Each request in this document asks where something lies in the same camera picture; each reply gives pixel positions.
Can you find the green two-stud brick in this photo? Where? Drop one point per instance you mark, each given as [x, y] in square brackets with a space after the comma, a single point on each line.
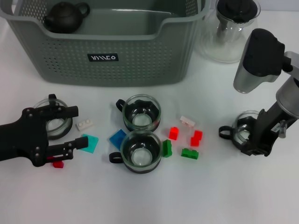
[189, 154]

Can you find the dark red curved brick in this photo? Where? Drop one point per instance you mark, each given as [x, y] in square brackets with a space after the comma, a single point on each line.
[58, 165]

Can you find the blue flat square tile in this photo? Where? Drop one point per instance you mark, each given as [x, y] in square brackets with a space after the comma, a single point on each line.
[116, 138]

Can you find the white two-stud brick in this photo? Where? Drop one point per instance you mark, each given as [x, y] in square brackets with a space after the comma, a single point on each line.
[187, 120]
[85, 124]

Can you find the right wrist camera housing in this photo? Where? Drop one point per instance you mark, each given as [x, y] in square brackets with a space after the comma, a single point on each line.
[257, 58]

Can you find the glass carafe with black lid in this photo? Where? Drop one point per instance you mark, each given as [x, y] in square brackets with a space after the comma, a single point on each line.
[224, 46]

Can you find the black clay teapot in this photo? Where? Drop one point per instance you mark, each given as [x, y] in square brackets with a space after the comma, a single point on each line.
[63, 18]

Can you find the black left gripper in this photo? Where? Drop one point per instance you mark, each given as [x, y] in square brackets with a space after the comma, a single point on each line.
[25, 140]

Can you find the grey-green perforated storage bin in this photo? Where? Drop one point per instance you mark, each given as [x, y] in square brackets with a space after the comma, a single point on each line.
[140, 70]

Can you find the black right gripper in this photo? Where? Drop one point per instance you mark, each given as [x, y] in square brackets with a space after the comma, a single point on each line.
[268, 128]

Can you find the small red single brick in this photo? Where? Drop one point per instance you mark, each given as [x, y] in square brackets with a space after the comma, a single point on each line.
[174, 133]

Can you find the red stepped brick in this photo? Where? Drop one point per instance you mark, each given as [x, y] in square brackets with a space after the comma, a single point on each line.
[195, 138]

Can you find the green sloped brick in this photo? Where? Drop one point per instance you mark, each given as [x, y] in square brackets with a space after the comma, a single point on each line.
[167, 149]

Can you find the cyan flat square tile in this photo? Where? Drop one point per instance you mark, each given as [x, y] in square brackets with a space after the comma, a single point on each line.
[92, 144]

